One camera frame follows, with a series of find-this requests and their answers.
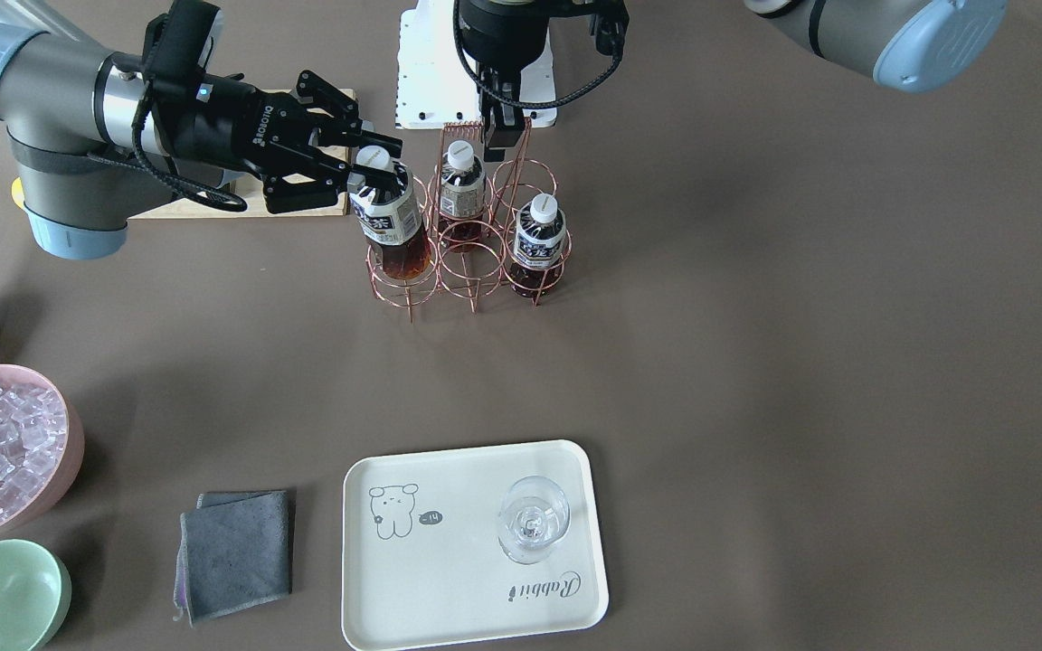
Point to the green ceramic bowl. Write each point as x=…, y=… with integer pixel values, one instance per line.
x=35, y=595

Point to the folded grey cloth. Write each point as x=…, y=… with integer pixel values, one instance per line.
x=235, y=553

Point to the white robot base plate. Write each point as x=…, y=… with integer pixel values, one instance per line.
x=432, y=87

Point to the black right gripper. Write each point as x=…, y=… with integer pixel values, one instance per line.
x=230, y=116

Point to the tea bottle white cap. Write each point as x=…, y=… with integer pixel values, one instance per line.
x=391, y=220

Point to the pink bowl of ice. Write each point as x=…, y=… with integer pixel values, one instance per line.
x=41, y=445

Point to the clear wine glass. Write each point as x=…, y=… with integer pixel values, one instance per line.
x=533, y=516

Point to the bamboo cutting board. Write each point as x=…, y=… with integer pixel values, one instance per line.
x=293, y=194

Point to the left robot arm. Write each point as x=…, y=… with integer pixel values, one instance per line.
x=911, y=46

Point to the yellow lemon lower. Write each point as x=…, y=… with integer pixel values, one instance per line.
x=17, y=193

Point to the cream rabbit serving tray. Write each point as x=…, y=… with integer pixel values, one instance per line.
x=421, y=565

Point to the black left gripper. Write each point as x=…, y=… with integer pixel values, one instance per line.
x=496, y=36

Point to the copper wire bottle basket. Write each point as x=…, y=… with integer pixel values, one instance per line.
x=472, y=259

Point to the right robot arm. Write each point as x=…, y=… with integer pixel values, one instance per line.
x=100, y=136

